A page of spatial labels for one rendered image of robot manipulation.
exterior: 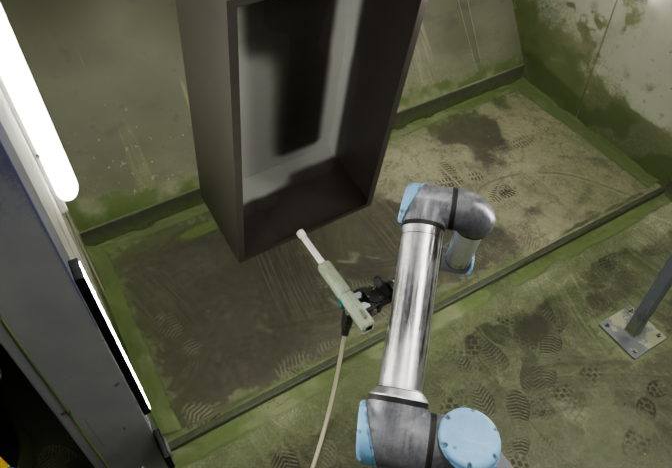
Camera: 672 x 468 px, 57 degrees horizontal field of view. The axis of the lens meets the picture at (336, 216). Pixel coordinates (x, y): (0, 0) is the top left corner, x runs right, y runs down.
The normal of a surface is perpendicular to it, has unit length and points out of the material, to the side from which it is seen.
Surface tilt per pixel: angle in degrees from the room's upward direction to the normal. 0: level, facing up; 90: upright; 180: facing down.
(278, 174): 12
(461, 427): 5
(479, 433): 5
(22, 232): 90
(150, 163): 57
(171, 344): 0
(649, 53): 90
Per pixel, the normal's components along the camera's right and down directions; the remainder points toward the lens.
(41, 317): 0.51, 0.63
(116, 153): 0.42, 0.16
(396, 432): -0.08, -0.32
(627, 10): -0.86, 0.37
